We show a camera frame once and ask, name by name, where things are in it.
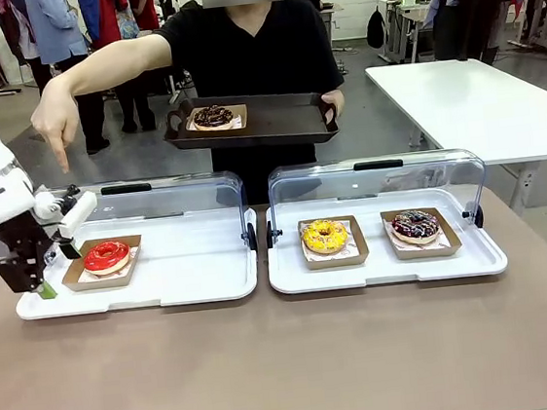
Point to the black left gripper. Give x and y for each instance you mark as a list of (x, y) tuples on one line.
[(20, 261)]

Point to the chocolate drizzled donut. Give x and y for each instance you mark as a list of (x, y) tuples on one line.
[(206, 119)]

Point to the dark brown serving tray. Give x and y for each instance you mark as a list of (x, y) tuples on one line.
[(279, 121)]

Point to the person's right forearm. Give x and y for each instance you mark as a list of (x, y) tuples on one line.
[(111, 60)]

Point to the red glazed donut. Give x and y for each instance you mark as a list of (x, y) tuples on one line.
[(96, 260)]

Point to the yellow sprinkled donut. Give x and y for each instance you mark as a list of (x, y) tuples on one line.
[(314, 240)]

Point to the person in black shirt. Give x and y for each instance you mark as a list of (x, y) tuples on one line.
[(248, 60)]

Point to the chocolate rainbow sprinkle donut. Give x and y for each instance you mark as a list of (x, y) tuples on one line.
[(403, 230)]

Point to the person's right hand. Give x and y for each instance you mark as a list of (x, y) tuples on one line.
[(56, 115)]

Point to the person's left hand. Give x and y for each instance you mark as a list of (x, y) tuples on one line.
[(338, 100)]

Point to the white display tray base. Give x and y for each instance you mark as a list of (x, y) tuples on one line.
[(377, 262), (187, 268)]

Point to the clear plastic display lid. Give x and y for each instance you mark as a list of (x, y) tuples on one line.
[(325, 182), (179, 195)]

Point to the black lid hinge knob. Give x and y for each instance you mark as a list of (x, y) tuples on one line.
[(270, 237), (251, 236), (477, 215)]

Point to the bystander in blue shirt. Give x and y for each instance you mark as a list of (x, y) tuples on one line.
[(54, 22)]

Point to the bystander in red top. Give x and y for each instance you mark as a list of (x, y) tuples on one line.
[(112, 16)]

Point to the black backpack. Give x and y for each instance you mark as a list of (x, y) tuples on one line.
[(375, 28)]

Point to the white background workbench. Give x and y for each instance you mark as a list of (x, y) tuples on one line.
[(405, 10)]

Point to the large white table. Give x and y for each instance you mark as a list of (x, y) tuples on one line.
[(464, 106)]

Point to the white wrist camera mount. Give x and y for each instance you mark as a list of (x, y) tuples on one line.
[(78, 211)]

